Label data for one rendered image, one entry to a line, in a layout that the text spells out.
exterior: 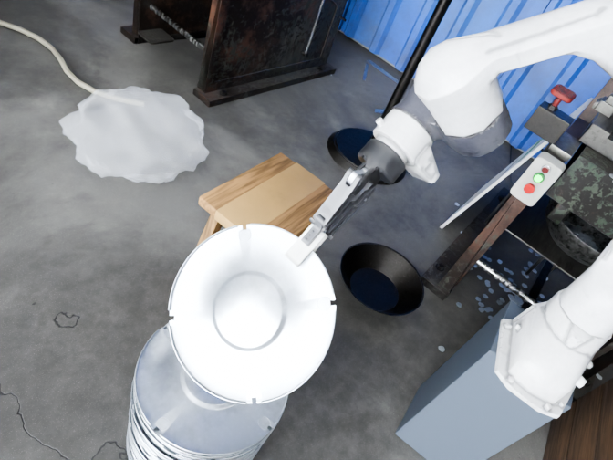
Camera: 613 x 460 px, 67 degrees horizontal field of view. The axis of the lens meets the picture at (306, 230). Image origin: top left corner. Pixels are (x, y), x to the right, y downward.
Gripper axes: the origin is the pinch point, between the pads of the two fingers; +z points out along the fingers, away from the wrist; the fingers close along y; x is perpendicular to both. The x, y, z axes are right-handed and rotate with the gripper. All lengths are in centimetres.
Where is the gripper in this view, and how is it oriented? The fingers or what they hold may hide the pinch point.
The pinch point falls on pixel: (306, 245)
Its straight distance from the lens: 76.0
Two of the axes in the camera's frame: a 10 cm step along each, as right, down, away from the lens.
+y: -2.3, -1.9, -9.5
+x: 7.1, 6.4, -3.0
